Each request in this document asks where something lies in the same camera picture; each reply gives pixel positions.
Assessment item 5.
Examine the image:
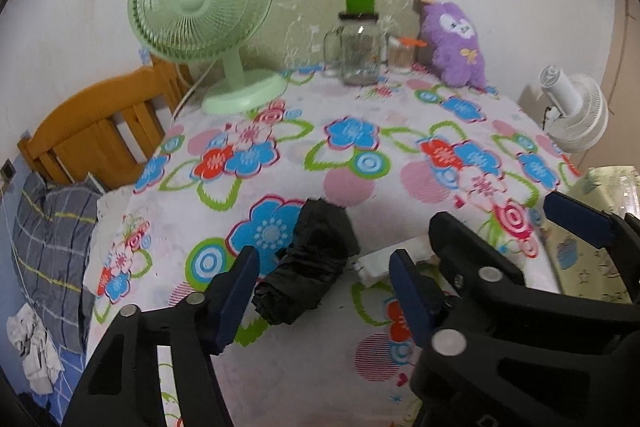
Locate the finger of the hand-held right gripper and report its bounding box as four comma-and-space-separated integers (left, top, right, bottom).
543, 192, 640, 305
410, 212, 640, 427

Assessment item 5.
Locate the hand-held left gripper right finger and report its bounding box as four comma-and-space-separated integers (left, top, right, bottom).
389, 248, 458, 350

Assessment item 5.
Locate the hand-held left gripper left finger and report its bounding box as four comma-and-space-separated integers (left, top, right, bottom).
62, 246, 261, 427

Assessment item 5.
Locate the yellow cartoon fabric storage box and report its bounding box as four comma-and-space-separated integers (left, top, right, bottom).
542, 165, 640, 308

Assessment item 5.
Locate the black bag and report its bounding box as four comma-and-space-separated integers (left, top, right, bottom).
251, 198, 361, 325

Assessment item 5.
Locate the white desk fan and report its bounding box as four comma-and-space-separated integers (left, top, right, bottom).
537, 64, 610, 152

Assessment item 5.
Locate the floral tablecloth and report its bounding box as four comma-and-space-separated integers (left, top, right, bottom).
82, 62, 583, 427

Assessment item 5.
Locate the beige door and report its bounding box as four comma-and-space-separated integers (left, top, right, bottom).
600, 0, 640, 168

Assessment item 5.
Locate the blue bed sheet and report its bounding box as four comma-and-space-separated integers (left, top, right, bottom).
20, 342, 87, 427

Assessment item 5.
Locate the grey plaid pillow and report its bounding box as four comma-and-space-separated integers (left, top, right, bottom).
11, 172, 103, 353

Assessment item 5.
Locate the crumpled white cloth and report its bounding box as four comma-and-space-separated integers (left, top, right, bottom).
6, 304, 64, 395

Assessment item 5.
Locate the small cotton swab jar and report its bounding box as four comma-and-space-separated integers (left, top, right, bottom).
387, 36, 427, 76

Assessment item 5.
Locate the purple bunny plush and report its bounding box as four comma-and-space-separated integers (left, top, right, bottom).
414, 0, 489, 90

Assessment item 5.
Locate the wooden bed headboard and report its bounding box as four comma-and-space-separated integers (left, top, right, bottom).
17, 57, 193, 196

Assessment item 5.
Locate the glass jar with green lid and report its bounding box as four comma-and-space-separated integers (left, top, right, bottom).
324, 0, 389, 86

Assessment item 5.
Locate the white fan cable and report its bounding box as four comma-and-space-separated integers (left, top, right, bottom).
172, 61, 222, 118

